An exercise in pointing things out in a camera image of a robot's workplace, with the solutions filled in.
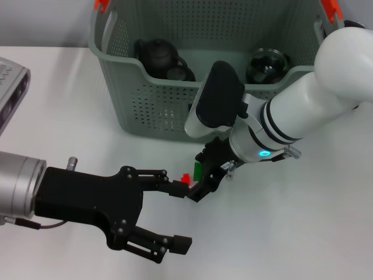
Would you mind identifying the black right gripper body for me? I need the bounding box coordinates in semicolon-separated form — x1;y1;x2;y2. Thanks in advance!
199;136;243;191

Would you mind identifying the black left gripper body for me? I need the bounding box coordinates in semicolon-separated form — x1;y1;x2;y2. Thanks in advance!
34;165;146;251

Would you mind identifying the glass teacup with black handle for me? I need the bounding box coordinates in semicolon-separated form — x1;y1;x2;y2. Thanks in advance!
166;64;196;82
245;48;291;84

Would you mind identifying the grey-green perforated storage bin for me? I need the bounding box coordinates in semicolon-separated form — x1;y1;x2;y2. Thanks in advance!
87;0;349;145

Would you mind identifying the black clay teapot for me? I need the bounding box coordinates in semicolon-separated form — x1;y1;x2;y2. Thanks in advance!
134;38;180;79

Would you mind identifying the left gripper cable with plugs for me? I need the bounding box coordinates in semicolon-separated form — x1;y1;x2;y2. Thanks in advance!
2;156;79;231

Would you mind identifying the gripper cable with plugs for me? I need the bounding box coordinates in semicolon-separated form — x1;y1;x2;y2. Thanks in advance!
2;156;79;231
223;145;301;179

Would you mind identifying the right gripper cable with plugs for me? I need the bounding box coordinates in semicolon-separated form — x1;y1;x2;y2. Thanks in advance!
223;145;301;179

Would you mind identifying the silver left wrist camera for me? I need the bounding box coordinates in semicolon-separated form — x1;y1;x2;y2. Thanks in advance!
0;57;31;135

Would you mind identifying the orange bin handle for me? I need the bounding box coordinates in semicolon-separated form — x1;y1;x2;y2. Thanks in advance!
93;0;343;23

